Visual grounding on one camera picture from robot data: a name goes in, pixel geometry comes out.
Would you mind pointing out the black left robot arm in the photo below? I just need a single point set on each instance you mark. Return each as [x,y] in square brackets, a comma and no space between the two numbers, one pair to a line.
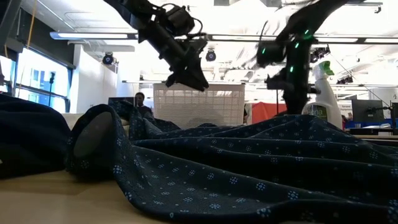
[130,9]

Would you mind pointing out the large window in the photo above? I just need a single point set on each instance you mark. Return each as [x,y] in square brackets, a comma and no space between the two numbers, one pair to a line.
[40,81]

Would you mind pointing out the red cloth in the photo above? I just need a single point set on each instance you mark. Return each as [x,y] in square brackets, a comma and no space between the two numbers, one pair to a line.
[264,112]

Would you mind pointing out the black computer monitor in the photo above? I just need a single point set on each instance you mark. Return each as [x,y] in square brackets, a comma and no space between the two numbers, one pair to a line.
[119,100]
[367,109]

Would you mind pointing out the navy dotted garment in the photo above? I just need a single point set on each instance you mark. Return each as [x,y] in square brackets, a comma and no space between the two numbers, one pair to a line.
[248,161]

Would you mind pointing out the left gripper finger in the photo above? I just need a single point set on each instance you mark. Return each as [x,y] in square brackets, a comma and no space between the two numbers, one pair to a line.
[194,77]
[171,81]

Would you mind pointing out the thin black stand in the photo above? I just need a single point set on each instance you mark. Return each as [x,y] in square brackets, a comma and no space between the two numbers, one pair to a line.
[51,90]

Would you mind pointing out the cream white garment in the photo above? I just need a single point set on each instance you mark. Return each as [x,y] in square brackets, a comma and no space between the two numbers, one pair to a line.
[73,119]

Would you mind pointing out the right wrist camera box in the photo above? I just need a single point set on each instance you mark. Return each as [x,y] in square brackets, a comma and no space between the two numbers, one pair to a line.
[276,83]

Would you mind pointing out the black ceiling spot lamp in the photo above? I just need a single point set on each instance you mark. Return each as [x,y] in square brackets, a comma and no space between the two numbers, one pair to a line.
[108,58]
[211,56]

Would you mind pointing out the navy garment white lettered waistband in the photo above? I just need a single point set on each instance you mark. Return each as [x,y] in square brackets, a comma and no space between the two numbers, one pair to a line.
[31,140]

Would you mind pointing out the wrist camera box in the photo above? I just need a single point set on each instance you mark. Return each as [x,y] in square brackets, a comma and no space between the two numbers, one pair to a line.
[182,20]
[276,83]

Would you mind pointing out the black ceiling lamp cluster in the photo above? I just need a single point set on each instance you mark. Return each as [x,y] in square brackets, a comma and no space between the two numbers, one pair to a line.
[321,53]

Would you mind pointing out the black metal table frame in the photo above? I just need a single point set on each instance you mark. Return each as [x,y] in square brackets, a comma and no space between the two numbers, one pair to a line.
[373,132]

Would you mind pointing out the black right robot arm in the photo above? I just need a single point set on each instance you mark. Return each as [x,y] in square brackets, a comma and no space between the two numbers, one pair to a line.
[308,18]

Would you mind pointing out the white spray bottle green trigger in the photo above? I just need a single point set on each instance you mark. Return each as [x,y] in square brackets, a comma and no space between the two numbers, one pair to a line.
[326,102]

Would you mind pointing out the white plastic laundry basket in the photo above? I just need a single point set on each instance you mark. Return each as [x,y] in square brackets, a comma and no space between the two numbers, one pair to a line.
[199,105]

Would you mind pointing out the long ceiling light bar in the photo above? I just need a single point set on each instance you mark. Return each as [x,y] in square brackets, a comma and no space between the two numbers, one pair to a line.
[93,35]

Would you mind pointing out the white poster sign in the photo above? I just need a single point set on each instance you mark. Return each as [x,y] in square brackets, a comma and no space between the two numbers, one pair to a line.
[345,109]

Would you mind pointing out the person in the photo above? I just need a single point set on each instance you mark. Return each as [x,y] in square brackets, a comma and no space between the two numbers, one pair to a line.
[141,104]

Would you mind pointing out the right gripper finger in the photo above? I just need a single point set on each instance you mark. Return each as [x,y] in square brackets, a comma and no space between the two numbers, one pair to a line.
[290,107]
[302,107]

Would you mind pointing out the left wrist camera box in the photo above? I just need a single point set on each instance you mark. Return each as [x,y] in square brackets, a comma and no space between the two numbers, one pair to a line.
[182,20]

